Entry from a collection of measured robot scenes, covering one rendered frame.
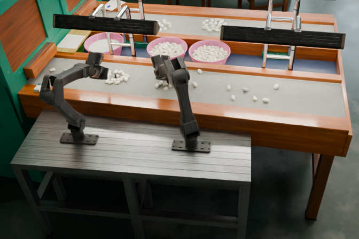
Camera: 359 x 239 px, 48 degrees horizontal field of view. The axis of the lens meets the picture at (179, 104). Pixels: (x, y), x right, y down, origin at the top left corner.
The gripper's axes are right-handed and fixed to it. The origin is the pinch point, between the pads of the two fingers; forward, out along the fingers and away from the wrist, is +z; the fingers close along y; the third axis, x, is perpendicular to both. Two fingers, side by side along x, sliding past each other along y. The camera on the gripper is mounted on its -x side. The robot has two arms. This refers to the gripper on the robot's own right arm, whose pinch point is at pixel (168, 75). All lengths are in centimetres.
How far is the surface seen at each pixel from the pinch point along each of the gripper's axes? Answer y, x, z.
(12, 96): 82, 23, -29
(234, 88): -39.7, 2.9, -1.2
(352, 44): -134, -60, 189
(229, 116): -41, 18, -24
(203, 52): -15.0, -18.9, 26.6
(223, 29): -31.8, -26.6, -21.4
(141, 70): 18.9, -1.8, 5.5
